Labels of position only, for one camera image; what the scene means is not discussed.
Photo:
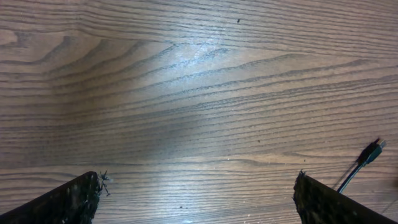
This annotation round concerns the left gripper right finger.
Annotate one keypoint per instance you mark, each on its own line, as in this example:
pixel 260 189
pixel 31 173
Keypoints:
pixel 317 203

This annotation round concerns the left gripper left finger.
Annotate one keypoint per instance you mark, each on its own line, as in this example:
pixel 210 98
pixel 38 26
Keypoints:
pixel 74 202

